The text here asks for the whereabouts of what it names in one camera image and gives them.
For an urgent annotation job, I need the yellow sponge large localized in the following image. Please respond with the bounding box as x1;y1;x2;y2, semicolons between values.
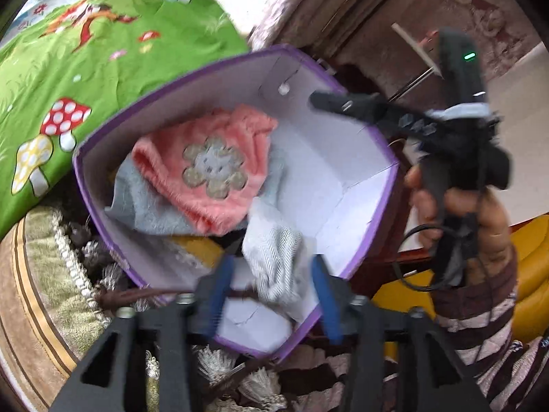
170;235;224;269

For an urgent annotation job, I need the light blue terry towel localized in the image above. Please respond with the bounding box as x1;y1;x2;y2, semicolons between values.
104;145;286;236

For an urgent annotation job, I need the white checkered face mask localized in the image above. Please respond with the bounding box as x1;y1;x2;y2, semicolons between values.
242;197;315;322

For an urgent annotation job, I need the person's right hand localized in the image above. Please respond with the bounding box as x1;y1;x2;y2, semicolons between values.
405;165;514;286

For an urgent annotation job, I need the beige heavy curtain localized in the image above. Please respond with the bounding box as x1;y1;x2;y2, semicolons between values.
249;0;548;89

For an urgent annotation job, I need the yellow seat cushion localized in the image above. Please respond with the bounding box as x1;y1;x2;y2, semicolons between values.
373;215;548;343

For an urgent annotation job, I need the striped tasselled cushion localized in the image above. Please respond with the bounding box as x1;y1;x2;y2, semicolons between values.
0;205;284;412

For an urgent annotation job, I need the purple cardboard box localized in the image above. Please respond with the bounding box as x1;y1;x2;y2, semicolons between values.
72;44;401;364

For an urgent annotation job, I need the green cartoon mushroom bedsheet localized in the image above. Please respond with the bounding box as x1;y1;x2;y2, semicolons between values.
1;0;247;232

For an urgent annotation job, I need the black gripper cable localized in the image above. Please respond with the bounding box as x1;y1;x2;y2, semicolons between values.
392;188;486;293

